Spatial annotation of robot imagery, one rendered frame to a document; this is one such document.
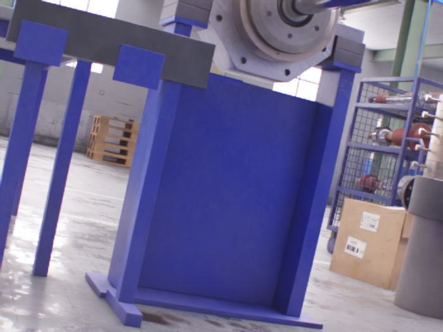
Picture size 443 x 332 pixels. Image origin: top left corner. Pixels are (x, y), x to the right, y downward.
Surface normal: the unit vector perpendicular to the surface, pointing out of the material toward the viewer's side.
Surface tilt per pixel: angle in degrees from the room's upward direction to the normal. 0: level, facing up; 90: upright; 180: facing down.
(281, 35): 90
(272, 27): 90
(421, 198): 90
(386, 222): 90
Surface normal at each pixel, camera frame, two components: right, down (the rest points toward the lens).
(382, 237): -0.74, -0.15
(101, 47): 0.33, 0.09
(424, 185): -0.86, -0.18
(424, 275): -0.54, -0.11
